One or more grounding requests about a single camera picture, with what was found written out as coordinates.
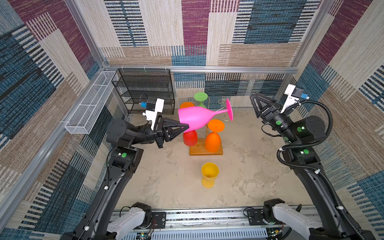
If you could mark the red wine glass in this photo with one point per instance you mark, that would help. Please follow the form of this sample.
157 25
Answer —
190 138

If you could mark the black wire mesh shelf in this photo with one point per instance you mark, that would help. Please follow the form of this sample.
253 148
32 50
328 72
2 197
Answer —
137 85

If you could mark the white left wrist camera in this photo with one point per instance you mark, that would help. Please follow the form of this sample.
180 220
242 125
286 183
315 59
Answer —
152 106

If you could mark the yellow wine glass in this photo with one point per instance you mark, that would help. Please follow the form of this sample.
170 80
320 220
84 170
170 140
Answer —
210 171

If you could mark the white wire mesh basket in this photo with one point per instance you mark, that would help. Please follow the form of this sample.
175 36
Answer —
86 114

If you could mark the white slotted cable duct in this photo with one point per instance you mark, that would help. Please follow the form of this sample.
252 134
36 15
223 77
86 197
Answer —
218 234

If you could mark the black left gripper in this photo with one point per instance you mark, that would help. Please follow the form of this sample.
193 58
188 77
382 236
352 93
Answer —
163 133

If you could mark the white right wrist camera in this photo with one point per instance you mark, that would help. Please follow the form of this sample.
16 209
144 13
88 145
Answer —
294 94

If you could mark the orange wine glass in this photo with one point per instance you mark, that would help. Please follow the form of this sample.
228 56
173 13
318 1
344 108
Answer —
187 105
213 139

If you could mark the green wine glass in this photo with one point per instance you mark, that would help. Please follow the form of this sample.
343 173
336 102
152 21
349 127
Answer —
201 97

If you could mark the pink wine glass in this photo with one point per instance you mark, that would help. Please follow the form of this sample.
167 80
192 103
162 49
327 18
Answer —
198 117

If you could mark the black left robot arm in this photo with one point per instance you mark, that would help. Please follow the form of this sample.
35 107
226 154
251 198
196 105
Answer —
122 162

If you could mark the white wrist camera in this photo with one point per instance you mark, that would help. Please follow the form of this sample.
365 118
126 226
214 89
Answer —
152 106
294 94

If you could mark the gold wire glass rack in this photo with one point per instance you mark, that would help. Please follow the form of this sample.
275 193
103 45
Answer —
215 104

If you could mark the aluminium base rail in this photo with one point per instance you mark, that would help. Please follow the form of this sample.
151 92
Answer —
206 219

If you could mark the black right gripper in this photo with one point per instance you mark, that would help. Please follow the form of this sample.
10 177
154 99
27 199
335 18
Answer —
271 111

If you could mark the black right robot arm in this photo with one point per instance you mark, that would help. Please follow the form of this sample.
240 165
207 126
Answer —
299 155

